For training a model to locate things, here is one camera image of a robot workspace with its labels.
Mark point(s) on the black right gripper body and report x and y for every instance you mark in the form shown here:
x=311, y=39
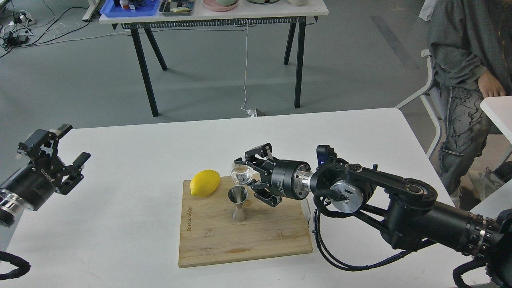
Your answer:
x=289, y=178

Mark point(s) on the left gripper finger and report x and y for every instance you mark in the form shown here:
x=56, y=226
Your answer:
x=42, y=146
x=67, y=177

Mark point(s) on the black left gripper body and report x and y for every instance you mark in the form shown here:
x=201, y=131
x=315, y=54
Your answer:
x=34, y=184

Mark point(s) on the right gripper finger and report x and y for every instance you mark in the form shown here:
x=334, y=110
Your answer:
x=258, y=158
x=263, y=193

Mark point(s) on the small clear glass cup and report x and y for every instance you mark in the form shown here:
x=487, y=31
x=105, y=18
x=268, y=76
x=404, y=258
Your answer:
x=241, y=175

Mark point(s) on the steel double jigger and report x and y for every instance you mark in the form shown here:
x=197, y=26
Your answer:
x=238, y=195

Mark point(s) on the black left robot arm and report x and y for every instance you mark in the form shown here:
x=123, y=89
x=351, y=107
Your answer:
x=11, y=208

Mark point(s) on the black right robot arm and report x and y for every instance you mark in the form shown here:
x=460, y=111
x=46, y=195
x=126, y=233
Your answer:
x=404, y=210

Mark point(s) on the yellow lemon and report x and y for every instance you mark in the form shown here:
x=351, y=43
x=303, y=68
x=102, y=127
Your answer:
x=204, y=183

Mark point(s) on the bamboo cutting board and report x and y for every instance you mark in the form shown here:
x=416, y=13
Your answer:
x=209, y=235

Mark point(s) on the white background table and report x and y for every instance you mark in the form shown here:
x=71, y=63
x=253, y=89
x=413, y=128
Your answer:
x=243, y=14

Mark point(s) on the pink plate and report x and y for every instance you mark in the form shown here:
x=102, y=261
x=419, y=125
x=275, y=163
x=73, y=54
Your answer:
x=220, y=5

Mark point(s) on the white office chair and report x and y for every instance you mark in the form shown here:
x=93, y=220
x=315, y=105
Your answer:
x=431, y=99

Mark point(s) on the grey metal tray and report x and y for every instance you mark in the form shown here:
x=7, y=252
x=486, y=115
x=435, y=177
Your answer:
x=176, y=7

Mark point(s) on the blue plastic tray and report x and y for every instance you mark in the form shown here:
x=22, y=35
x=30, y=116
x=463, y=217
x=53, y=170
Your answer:
x=111, y=10

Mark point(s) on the white side table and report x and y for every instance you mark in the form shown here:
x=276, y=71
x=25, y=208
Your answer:
x=499, y=110

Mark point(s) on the person in grey clothes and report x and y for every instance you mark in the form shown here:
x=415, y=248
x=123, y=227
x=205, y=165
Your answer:
x=470, y=42

